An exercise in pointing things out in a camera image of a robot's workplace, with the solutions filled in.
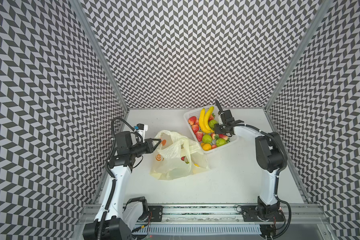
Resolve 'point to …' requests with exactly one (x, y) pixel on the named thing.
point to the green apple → (212, 123)
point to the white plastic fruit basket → (219, 140)
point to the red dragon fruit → (182, 158)
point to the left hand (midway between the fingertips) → (160, 141)
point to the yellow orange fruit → (206, 147)
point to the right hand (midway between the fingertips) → (218, 130)
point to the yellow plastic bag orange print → (176, 157)
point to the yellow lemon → (196, 165)
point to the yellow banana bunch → (204, 119)
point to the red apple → (192, 120)
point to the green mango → (207, 138)
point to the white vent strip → (196, 229)
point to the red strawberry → (199, 135)
